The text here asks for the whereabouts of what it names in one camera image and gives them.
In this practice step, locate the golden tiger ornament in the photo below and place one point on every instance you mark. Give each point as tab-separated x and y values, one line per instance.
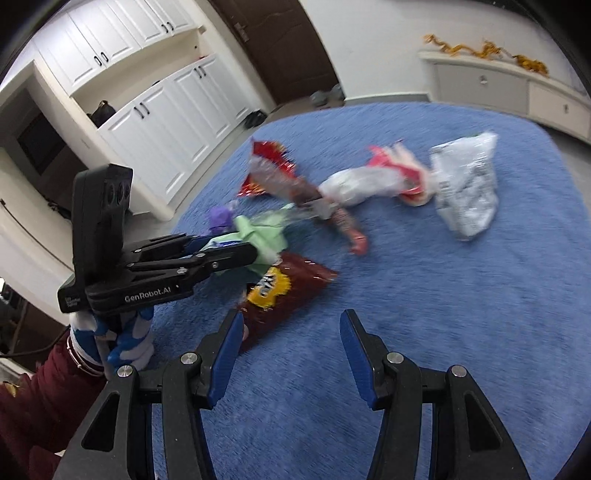
531	63

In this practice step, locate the red snack bag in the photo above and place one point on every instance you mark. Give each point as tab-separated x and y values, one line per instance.
270	159

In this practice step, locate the silver foil bag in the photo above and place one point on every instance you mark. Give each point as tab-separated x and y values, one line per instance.
466	184

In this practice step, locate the person's left forearm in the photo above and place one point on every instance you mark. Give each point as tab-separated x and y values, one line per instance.
41	406

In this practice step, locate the person's left hand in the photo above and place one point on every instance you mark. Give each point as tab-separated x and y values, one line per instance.
127	344

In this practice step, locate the brown candy wrapper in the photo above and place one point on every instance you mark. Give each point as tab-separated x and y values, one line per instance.
344	221

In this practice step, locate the brown door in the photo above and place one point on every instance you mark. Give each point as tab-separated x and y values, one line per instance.
281	46

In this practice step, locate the black handbag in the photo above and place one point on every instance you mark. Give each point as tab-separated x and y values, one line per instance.
101	113

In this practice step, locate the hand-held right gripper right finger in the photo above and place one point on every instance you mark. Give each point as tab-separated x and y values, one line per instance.
358	364

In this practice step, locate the white grey media cabinet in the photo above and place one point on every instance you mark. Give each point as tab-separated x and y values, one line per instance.
485	85

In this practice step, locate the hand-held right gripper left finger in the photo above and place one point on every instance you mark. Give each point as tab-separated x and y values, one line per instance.
226	360

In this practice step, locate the black built-in appliance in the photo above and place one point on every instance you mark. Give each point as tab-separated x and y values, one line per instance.
39	143

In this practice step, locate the purple wrapper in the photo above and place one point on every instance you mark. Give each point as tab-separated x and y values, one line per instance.
220	216

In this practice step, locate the pair of black shoes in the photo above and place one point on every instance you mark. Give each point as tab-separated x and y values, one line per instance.
255	119

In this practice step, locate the white base cabinets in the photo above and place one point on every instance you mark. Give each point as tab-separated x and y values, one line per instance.
175	120

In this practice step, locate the white wall cabinets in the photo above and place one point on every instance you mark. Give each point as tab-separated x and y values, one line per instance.
111	37

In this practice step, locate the green wrapper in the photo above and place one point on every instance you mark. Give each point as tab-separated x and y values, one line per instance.
265	235

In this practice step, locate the white pink plastic bag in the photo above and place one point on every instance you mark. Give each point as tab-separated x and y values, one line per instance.
360	182

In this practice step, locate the golden dragon ornament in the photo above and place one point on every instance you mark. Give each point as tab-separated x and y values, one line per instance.
461	47

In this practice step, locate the blue blanket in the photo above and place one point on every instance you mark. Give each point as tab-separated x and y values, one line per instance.
438	300

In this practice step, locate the dark red chip bag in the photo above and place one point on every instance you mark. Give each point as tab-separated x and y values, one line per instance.
286	290

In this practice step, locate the grey rounded object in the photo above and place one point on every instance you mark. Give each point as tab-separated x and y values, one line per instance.
336	91
319	98

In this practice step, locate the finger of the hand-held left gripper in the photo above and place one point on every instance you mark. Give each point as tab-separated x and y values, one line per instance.
175	242
207	264

